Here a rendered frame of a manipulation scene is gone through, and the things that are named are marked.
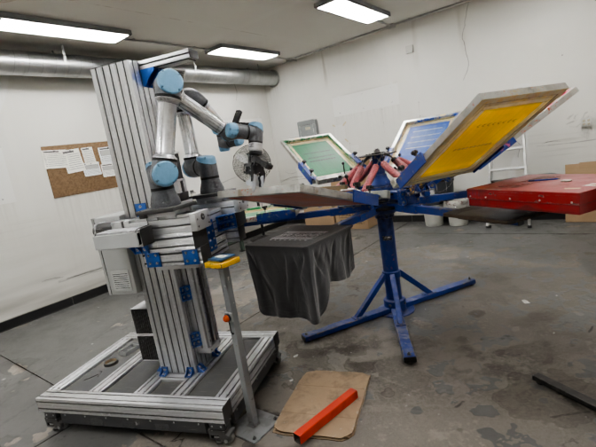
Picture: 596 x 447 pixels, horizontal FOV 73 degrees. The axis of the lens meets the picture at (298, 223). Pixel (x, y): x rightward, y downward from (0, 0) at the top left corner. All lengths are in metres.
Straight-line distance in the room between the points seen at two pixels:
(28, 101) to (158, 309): 3.68
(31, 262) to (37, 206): 0.65
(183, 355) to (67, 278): 3.29
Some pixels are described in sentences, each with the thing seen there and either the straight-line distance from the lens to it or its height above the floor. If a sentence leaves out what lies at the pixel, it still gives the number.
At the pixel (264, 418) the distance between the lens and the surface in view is 2.51.
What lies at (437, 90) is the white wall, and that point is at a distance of 6.54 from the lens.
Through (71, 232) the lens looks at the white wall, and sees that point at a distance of 5.70.
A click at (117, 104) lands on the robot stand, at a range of 2.47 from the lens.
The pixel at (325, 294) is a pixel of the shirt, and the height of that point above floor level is 0.65.
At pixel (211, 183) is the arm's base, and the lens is 2.54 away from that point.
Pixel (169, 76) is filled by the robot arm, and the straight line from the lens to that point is 2.04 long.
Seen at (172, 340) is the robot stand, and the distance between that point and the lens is 2.62.
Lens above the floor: 1.44
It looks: 10 degrees down
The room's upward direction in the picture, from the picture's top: 9 degrees counter-clockwise
